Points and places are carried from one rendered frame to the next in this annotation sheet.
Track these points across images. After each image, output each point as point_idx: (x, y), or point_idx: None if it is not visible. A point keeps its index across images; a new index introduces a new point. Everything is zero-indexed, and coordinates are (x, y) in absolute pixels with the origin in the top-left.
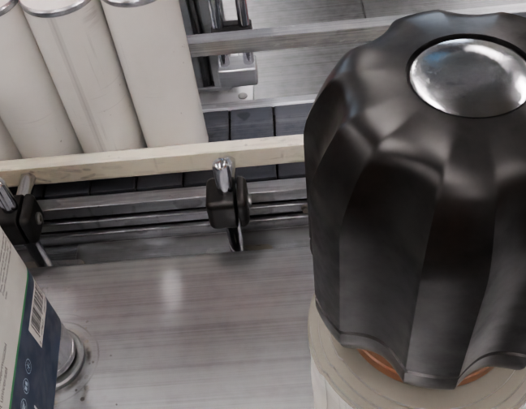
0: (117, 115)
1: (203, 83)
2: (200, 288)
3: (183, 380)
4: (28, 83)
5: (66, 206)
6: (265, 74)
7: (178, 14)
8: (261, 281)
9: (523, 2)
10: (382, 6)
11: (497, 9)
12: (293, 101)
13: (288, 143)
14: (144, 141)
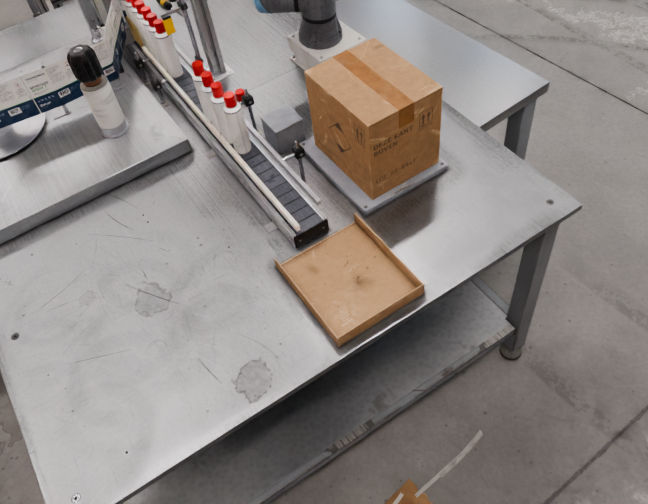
0: (161, 57)
1: (211, 70)
2: (141, 94)
3: (121, 101)
4: (151, 40)
5: (152, 69)
6: (225, 79)
7: (166, 44)
8: (146, 100)
9: None
10: (267, 86)
11: None
12: None
13: (173, 83)
14: None
